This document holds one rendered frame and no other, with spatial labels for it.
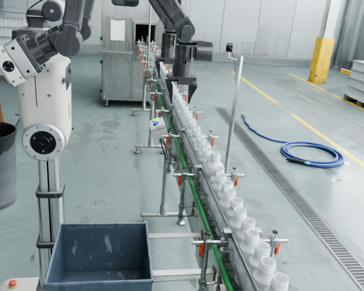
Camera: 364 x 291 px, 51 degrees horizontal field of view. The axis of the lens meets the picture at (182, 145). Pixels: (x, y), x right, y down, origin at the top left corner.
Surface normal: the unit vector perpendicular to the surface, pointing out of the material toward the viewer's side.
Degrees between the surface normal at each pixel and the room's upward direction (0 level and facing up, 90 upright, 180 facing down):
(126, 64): 90
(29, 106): 101
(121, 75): 90
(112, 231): 90
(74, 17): 82
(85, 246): 90
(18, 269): 0
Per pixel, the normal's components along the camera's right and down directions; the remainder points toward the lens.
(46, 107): 0.13, 0.54
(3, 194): 0.75, 0.35
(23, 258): 0.07, -0.93
